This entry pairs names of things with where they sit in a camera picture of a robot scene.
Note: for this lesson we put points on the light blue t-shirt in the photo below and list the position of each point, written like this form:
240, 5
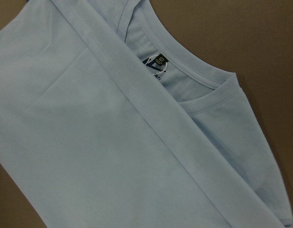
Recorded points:
106, 121

